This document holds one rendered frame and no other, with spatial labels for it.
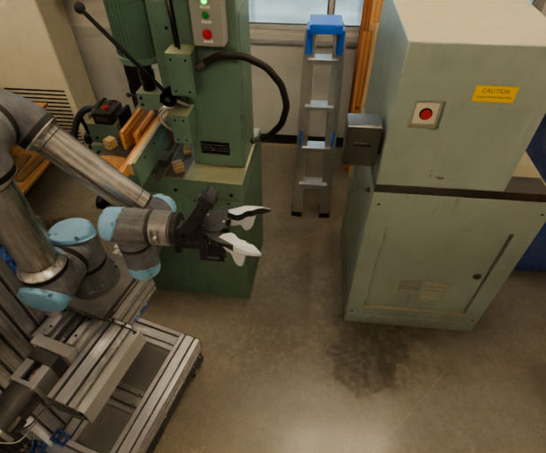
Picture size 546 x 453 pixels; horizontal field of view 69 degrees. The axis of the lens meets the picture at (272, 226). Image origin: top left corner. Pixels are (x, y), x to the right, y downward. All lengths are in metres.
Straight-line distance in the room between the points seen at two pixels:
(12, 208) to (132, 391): 1.04
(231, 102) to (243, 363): 1.20
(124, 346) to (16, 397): 0.28
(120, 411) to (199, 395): 0.36
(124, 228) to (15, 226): 0.24
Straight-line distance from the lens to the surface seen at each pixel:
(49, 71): 3.21
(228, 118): 1.59
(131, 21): 1.59
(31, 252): 1.05
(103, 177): 0.99
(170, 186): 1.73
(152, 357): 1.87
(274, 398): 1.95
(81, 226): 1.21
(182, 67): 1.45
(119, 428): 1.79
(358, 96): 2.78
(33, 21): 3.10
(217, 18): 1.38
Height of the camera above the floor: 1.82
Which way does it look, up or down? 45 degrees down
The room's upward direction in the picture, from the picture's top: straight up
